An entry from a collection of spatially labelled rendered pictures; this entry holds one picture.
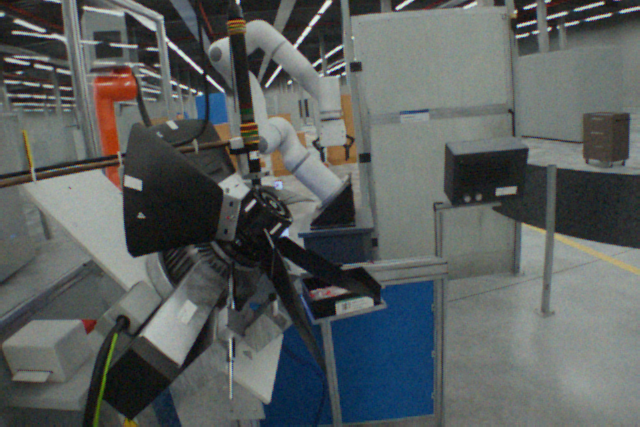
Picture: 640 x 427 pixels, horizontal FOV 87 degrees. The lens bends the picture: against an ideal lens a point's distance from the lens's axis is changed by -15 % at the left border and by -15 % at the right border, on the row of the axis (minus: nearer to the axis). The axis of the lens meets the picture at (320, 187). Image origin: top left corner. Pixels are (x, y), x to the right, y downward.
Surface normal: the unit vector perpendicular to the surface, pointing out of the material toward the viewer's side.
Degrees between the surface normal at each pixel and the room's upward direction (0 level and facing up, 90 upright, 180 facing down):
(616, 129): 90
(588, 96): 90
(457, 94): 89
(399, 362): 90
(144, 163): 74
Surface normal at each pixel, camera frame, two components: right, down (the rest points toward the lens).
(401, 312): -0.03, 0.21
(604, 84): 0.18, 0.18
